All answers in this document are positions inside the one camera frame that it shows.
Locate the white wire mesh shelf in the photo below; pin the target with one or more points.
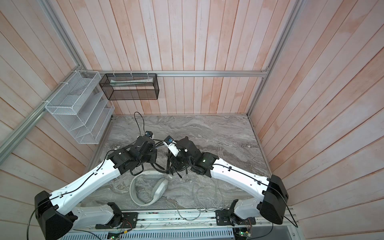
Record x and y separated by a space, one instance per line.
81 109

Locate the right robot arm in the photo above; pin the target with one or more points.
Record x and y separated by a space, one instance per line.
269 196

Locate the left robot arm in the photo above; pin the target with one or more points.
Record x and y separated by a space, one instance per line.
56 212

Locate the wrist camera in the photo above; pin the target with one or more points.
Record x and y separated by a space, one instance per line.
171 145
149 134

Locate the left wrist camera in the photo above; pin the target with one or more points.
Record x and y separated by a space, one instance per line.
149 134

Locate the aluminium wall frame rail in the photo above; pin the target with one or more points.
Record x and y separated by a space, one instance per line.
24 128

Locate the black wire mesh basket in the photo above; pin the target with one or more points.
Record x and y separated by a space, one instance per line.
131 86

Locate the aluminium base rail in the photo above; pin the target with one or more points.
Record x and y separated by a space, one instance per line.
188 224

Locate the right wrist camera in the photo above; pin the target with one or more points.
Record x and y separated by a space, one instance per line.
171 145

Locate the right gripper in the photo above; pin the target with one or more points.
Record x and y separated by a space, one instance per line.
177 162

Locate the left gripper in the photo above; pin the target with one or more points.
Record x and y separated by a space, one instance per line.
154 156

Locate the black headphones with blue band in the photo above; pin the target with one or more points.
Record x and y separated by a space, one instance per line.
173 165

